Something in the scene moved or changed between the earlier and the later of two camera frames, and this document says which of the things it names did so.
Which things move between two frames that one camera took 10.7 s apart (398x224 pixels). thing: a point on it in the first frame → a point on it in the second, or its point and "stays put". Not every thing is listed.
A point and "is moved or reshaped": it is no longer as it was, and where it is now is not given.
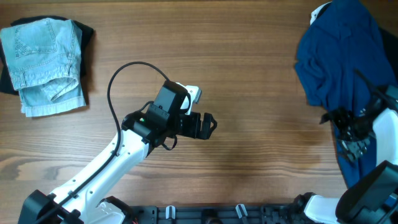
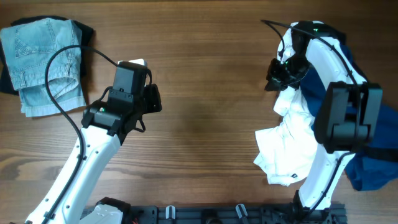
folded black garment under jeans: (6, 81) stays put
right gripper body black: (349, 127) → (288, 73)
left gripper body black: (188, 124) → (151, 99)
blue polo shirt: (342, 61) is moved or reshaped
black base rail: (216, 214) stays put
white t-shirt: (315, 13) → (286, 149)
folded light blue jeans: (44, 60) stays put
